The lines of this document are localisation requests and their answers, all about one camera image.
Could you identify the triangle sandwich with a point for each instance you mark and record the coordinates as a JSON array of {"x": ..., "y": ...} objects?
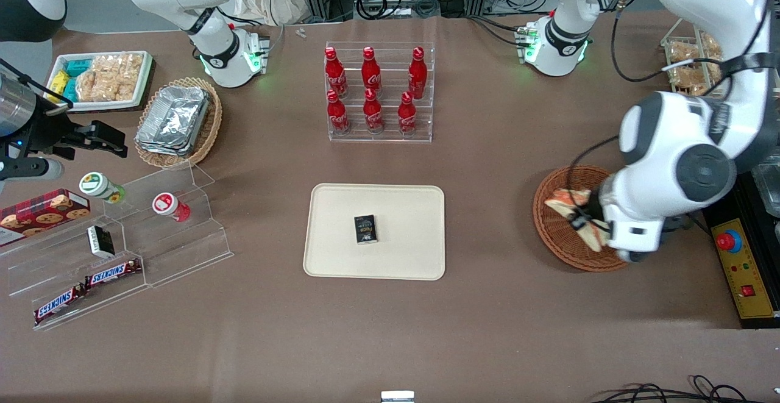
[{"x": 563, "y": 202}]

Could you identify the brown wicker basket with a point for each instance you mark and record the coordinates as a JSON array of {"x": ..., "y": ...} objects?
[{"x": 560, "y": 244}]

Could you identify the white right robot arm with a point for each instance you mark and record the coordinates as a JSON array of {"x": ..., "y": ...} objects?
[{"x": 207, "y": 19}]

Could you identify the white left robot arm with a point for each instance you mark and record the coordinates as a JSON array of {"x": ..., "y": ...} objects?
[{"x": 701, "y": 159}]

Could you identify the white rectangular snack tray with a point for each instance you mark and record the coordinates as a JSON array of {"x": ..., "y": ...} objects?
[{"x": 143, "y": 86}]

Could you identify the light wicker basket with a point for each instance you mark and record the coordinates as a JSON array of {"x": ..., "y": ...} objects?
[{"x": 210, "y": 128}]

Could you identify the cream plastic tray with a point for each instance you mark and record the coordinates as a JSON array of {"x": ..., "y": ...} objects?
[{"x": 402, "y": 208}]

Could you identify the green lidded cup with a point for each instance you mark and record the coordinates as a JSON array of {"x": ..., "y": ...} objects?
[{"x": 97, "y": 185}]

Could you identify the teal snack packet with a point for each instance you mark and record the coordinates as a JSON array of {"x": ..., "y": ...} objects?
[
  {"x": 70, "y": 91},
  {"x": 78, "y": 66}
]

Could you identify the bagged rice crackers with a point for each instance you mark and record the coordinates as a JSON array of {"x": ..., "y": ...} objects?
[{"x": 109, "y": 77}]

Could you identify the yellow snack packet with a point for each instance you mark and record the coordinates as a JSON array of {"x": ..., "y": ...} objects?
[{"x": 57, "y": 83}]

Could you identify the stacked aluminium foil trays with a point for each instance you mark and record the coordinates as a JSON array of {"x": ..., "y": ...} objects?
[{"x": 173, "y": 119}]

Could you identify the red lidded cup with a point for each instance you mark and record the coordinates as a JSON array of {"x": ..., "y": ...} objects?
[{"x": 167, "y": 205}]

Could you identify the red cookie box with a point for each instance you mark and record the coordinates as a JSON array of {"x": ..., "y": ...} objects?
[{"x": 42, "y": 214}]

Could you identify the red emergency stop button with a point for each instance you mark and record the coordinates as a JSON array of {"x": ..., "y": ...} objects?
[{"x": 729, "y": 241}]

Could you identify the small black white box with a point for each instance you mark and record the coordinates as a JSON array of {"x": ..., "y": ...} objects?
[{"x": 100, "y": 241}]

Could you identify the yellow emergency stop box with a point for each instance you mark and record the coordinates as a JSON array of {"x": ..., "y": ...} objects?
[{"x": 752, "y": 281}]

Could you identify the clear acrylic tiered stand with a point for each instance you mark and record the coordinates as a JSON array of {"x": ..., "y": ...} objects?
[{"x": 183, "y": 250}]

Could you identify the Snickers bar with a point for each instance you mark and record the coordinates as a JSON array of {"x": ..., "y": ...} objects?
[
  {"x": 113, "y": 272},
  {"x": 58, "y": 304}
]

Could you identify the bagged fried snack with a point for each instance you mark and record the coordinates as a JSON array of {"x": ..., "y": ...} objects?
[{"x": 685, "y": 67}]

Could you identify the red cola bottle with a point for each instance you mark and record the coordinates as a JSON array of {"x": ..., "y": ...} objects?
[
  {"x": 335, "y": 74},
  {"x": 370, "y": 72},
  {"x": 407, "y": 116},
  {"x": 373, "y": 113},
  {"x": 417, "y": 74},
  {"x": 337, "y": 116}
]

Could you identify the clear acrylic bottle rack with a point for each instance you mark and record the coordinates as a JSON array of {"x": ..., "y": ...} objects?
[{"x": 381, "y": 138}]

